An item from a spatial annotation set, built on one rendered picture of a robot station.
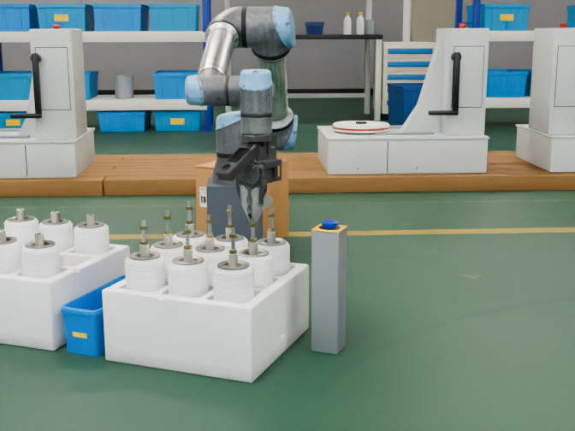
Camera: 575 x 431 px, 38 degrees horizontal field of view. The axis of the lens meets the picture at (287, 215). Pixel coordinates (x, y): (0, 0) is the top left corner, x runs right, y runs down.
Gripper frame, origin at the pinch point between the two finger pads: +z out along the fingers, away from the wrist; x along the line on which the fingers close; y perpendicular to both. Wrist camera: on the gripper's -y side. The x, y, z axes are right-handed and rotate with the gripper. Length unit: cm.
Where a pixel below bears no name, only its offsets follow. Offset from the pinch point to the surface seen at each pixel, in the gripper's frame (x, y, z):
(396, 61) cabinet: 302, 478, -18
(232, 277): -7.7, -13.8, 10.6
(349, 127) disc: 127, 195, 4
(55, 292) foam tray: 37, -33, 19
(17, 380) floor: 27, -50, 34
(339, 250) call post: -17.5, 12.4, 7.7
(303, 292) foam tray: -1.5, 17.3, 22.7
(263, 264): -4.6, -0.4, 11.0
